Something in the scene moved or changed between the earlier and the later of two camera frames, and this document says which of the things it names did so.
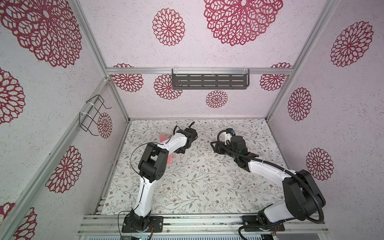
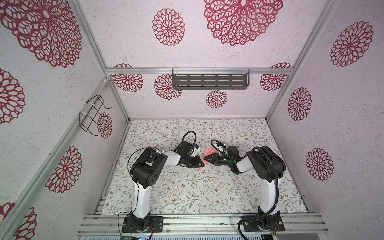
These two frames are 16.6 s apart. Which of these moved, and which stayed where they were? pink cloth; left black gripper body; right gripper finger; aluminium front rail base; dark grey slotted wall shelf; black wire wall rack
Moved: right gripper finger; pink cloth; left black gripper body
Stayed: dark grey slotted wall shelf; black wire wall rack; aluminium front rail base
